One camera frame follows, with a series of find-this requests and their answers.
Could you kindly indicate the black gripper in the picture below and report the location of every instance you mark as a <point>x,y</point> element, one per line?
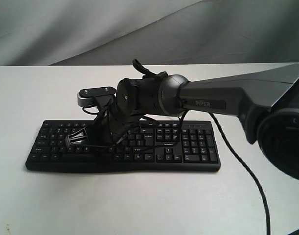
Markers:
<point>107,128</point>

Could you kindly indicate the grey backdrop cloth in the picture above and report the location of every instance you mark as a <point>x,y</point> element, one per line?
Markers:
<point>157,32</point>

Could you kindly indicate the black Acer keyboard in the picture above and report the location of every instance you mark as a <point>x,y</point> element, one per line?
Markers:
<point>172,146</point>

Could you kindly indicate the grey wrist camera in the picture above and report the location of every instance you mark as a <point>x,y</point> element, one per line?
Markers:
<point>95,96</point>

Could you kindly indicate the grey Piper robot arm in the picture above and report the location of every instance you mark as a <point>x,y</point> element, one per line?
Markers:
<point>266,104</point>

